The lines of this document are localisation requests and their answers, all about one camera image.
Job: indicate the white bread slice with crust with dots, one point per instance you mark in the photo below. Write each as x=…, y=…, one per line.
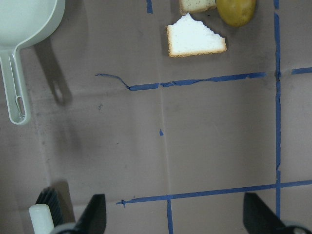
x=190, y=37

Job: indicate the small bread piece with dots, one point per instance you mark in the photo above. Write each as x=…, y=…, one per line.
x=196, y=6

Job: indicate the white hand brush black bristles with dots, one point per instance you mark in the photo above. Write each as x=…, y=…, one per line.
x=46, y=214

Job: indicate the yellow potato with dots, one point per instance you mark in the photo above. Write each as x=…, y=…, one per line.
x=236, y=13

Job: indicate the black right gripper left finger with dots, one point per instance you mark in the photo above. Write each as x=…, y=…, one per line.
x=93, y=220

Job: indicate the pale green plastic dustpan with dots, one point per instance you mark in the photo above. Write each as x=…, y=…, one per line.
x=23, y=23

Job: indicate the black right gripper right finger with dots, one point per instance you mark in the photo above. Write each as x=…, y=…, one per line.
x=258, y=218

